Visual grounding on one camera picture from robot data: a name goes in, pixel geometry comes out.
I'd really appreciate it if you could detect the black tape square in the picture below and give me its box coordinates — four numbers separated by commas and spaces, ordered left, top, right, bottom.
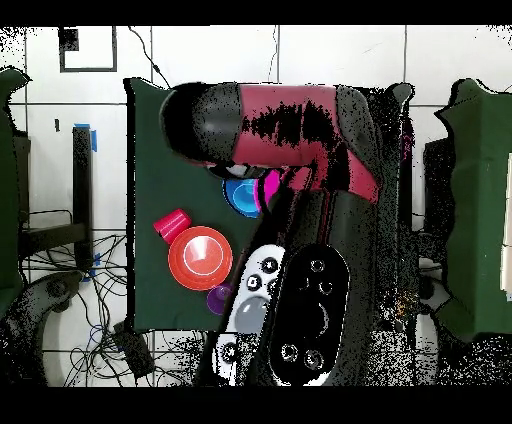
58, 25, 118, 74

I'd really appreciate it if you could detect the black power adapter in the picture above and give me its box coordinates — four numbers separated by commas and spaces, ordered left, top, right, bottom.
113, 321, 156, 379

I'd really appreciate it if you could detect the pink plastic bowl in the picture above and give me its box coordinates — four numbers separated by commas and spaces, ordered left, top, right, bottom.
261, 169, 284, 206

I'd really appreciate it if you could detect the blue plastic bowl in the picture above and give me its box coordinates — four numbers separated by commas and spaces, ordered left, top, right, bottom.
222, 177, 264, 220

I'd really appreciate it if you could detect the dark green table cloth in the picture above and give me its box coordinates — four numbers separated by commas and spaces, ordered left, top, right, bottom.
125, 77, 415, 335

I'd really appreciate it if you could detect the purple plastic cup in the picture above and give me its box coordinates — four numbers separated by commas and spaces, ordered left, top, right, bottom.
206, 282, 234, 316

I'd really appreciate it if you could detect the green-covered side table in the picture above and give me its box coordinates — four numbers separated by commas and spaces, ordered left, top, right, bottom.
0, 67, 33, 321
435, 77, 512, 341

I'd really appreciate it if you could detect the black metal stand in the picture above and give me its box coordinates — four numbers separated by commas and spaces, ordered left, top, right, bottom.
17, 125, 95, 271

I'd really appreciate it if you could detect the tangle of floor cables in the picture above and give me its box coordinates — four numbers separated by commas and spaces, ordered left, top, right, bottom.
19, 207, 209, 387

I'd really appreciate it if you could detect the thin black cable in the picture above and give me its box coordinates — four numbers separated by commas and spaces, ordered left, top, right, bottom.
127, 25, 174, 90

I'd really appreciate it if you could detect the red-orange plastic bowl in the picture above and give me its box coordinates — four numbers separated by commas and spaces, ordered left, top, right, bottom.
167, 225, 234, 292

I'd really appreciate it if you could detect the red plastic cup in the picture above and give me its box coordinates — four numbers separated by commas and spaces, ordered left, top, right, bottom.
152, 208, 192, 245

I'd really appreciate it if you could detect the light blue plastic cup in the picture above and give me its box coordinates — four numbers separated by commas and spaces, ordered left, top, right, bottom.
232, 181, 258, 208

